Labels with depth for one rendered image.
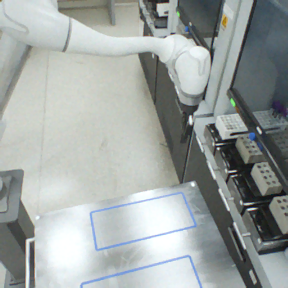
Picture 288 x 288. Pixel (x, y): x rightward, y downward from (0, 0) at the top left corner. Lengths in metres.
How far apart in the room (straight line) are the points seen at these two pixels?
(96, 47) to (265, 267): 0.90
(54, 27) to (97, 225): 0.63
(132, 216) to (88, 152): 1.36
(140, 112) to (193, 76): 1.65
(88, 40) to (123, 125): 1.70
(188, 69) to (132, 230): 0.58
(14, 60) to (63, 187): 1.26
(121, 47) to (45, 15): 0.24
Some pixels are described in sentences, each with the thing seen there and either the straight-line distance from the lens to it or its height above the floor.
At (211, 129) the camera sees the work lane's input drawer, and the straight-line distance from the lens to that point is 1.39.
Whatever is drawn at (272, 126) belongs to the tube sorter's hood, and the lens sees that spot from 1.08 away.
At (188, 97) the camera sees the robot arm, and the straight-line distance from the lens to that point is 1.14.
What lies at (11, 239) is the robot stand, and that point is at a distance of 1.50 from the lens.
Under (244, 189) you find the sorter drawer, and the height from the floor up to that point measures 0.82.
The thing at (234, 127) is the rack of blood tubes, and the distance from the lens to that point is 1.36.
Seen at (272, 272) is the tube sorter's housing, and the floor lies 0.74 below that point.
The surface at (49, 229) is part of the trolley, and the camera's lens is 1.09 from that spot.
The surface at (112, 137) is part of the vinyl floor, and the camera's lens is 2.46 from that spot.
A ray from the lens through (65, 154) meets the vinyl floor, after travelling 2.39.
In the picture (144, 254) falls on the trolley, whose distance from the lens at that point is 1.01.
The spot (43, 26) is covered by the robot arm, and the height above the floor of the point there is 1.39.
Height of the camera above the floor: 1.75
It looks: 46 degrees down
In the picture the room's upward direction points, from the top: 2 degrees clockwise
